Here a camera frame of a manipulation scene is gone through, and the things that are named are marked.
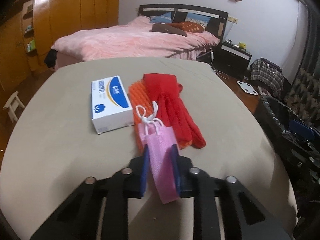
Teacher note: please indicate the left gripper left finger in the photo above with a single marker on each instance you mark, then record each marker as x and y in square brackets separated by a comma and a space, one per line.
[98, 207]

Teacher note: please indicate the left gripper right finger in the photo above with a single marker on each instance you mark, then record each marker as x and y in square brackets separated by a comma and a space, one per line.
[223, 208]

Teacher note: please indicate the pink woven gift bag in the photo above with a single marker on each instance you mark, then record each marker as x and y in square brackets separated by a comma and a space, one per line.
[159, 138]

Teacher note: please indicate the red mesh net bag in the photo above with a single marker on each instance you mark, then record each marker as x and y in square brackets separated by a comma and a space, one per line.
[165, 90]

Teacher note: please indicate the orange foam net sleeve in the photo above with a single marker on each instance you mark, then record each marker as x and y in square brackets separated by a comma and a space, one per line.
[138, 95]

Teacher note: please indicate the white blue tissue box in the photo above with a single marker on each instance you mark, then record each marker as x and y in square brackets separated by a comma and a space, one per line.
[110, 105]

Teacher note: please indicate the black lined trash bin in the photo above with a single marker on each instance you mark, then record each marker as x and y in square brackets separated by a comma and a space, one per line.
[296, 143]

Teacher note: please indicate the white bathroom scale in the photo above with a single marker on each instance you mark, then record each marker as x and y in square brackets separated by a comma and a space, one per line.
[247, 88]

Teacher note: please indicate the black nightstand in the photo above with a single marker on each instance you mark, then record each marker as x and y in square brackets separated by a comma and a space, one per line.
[231, 60]

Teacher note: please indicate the small white wooden stool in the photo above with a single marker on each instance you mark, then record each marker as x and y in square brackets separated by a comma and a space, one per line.
[12, 104]

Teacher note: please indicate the plaid cloth covered chair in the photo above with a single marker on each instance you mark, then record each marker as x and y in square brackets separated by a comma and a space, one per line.
[267, 73]

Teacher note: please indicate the dark patterned curtain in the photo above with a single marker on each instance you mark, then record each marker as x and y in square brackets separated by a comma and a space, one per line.
[303, 98]

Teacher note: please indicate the yellow plush toy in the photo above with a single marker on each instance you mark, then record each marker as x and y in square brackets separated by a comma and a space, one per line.
[242, 45]

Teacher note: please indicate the pink quilted bed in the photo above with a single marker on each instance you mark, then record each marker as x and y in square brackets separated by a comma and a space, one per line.
[135, 39]

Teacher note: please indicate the brown flat cushion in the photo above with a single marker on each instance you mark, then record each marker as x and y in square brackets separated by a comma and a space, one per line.
[167, 29]

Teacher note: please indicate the right blue pillow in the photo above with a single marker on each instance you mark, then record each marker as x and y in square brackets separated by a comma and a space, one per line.
[199, 19]

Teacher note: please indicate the blue pillow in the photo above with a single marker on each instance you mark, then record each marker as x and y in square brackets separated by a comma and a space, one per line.
[199, 19]
[164, 18]

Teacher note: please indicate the left blue pillow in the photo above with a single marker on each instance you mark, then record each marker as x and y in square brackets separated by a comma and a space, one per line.
[164, 18]

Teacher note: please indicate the wooden wardrobe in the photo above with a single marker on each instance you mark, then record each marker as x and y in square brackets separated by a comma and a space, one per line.
[31, 27]

